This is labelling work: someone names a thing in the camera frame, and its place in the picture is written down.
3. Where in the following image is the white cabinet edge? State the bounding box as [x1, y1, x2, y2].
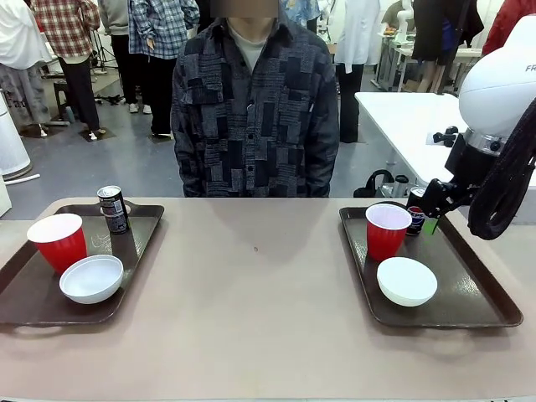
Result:
[0, 179, 13, 219]

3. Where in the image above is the person in red plaid shirt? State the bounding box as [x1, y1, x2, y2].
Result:
[31, 0, 105, 142]

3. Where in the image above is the white bowl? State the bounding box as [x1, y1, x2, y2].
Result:
[376, 256, 439, 308]

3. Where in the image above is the person in dark coat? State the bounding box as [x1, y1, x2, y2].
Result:
[412, 0, 486, 94]

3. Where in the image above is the white folding table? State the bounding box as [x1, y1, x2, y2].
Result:
[354, 90, 536, 219]

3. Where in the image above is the white cylindrical appliance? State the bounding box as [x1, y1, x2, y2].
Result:
[0, 89, 33, 178]

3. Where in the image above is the person in grey top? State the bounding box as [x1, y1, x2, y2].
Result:
[98, 0, 152, 115]

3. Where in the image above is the person in white shirt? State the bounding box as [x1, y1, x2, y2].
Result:
[0, 0, 52, 137]

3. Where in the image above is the black can silver lid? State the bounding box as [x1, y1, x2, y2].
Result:
[96, 186, 129, 235]

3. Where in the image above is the brown plastic tray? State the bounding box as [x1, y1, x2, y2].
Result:
[338, 203, 524, 331]
[0, 204, 166, 336]

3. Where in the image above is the person in red jacket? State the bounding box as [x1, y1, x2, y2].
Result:
[481, 0, 529, 56]

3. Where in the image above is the black Pepsi can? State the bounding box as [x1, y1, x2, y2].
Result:
[405, 187, 429, 238]

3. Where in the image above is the person in patchwork shirt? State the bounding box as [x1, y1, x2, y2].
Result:
[171, 0, 340, 198]

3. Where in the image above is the figure in white coat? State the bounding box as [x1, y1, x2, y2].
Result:
[333, 0, 383, 144]

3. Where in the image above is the grey metal cart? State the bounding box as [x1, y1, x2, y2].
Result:
[374, 33, 420, 92]

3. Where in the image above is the black braided cable bundle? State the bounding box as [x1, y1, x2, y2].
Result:
[467, 98, 536, 241]

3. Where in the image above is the red plastic cup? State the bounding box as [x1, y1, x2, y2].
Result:
[365, 204, 414, 263]
[26, 213, 89, 276]

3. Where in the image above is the black stool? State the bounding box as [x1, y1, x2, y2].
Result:
[53, 80, 72, 123]

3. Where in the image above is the person in blue plaid shirt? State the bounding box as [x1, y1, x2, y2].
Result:
[127, 0, 201, 138]

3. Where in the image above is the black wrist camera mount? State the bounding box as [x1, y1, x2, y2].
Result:
[432, 125, 461, 148]

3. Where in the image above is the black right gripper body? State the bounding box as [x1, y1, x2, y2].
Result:
[443, 132, 482, 190]

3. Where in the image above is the pale grey-white bowl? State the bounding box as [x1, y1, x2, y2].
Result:
[59, 254, 125, 305]

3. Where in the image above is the black bag under table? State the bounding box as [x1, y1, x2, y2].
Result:
[353, 169, 410, 198]

